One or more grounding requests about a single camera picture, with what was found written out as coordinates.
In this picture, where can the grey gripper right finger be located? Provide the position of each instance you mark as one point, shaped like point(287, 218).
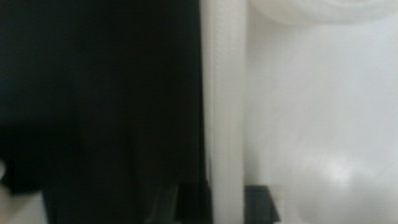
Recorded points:
point(260, 207)

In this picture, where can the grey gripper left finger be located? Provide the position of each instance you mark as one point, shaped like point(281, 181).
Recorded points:
point(22, 210)

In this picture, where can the white square table top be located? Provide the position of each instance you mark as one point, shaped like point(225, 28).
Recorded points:
point(301, 108)

